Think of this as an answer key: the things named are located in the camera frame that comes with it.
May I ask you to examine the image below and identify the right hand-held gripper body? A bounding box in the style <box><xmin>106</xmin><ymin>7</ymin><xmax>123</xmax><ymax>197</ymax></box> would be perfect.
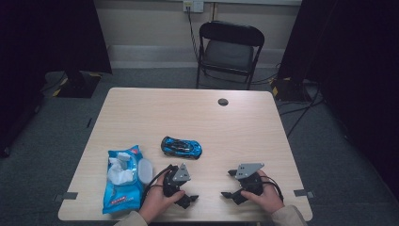
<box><xmin>234</xmin><ymin>162</ymin><xmax>265</xmax><ymax>197</ymax></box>

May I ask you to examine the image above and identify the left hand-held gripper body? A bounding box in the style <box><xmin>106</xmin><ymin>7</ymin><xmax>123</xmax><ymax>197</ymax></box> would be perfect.
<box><xmin>162</xmin><ymin>162</ymin><xmax>192</xmax><ymax>199</ymax></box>

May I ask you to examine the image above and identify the blue toy car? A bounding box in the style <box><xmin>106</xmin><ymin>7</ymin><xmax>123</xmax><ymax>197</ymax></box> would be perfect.
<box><xmin>160</xmin><ymin>136</ymin><xmax>203</xmax><ymax>160</ymax></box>

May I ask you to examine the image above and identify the blue wet wipes packet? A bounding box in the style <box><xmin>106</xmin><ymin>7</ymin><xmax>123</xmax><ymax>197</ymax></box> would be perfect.
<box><xmin>102</xmin><ymin>144</ymin><xmax>154</xmax><ymax>216</ymax></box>

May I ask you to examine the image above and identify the person's left hand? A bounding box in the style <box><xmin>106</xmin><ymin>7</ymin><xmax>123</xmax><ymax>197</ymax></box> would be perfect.
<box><xmin>138</xmin><ymin>170</ymin><xmax>186</xmax><ymax>224</ymax></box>

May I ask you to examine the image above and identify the person's right hand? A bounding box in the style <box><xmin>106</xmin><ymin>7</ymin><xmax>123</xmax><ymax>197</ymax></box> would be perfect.
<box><xmin>240</xmin><ymin>169</ymin><xmax>285</xmax><ymax>215</ymax></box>

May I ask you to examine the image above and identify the grey tape mark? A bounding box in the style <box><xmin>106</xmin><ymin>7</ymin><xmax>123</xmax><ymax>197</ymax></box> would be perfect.
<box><xmin>53</xmin><ymin>191</ymin><xmax>79</xmax><ymax>202</ymax></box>
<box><xmin>293</xmin><ymin>188</ymin><xmax>316</xmax><ymax>199</ymax></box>

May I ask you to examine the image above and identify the black stand base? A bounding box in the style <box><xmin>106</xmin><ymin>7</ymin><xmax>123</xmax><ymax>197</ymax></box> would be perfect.
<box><xmin>56</xmin><ymin>70</ymin><xmax>103</xmax><ymax>99</ymax></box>
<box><xmin>270</xmin><ymin>76</ymin><xmax>312</xmax><ymax>104</ymax></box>

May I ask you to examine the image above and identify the black folding chair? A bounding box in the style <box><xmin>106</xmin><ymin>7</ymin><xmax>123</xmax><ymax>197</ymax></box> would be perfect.
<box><xmin>196</xmin><ymin>20</ymin><xmax>265</xmax><ymax>91</ymax></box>

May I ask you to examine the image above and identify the dark curtain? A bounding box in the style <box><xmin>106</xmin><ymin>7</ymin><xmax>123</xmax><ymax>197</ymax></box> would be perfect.
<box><xmin>0</xmin><ymin>0</ymin><xmax>113</xmax><ymax>158</ymax></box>
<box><xmin>277</xmin><ymin>0</ymin><xmax>399</xmax><ymax>202</ymax></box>

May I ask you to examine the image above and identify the right hand-held gripper cable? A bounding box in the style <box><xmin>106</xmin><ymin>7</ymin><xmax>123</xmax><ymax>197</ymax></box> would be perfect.
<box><xmin>259</xmin><ymin>174</ymin><xmax>285</xmax><ymax>202</ymax></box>

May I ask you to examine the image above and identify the hand-held gripper cable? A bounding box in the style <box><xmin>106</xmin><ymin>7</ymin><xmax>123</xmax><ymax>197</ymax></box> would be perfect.
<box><xmin>259</xmin><ymin>174</ymin><xmax>285</xmax><ymax>202</ymax></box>
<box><xmin>140</xmin><ymin>164</ymin><xmax>174</xmax><ymax>205</ymax></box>

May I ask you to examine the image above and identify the left hand-held gripper cable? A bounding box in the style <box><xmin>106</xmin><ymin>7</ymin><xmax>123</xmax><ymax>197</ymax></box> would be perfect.
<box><xmin>140</xmin><ymin>164</ymin><xmax>174</xmax><ymax>205</ymax></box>

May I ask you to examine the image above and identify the black floor cable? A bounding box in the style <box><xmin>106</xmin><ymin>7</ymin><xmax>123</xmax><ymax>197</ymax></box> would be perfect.
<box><xmin>278</xmin><ymin>83</ymin><xmax>326</xmax><ymax>139</ymax></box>

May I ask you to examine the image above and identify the black socket cable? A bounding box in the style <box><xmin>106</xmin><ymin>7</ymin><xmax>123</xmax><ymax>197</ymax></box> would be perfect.
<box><xmin>186</xmin><ymin>6</ymin><xmax>200</xmax><ymax>61</ymax></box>

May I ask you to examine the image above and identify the white wall socket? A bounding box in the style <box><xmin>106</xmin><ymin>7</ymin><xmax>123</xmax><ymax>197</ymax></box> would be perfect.
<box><xmin>183</xmin><ymin>0</ymin><xmax>205</xmax><ymax>14</ymax></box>

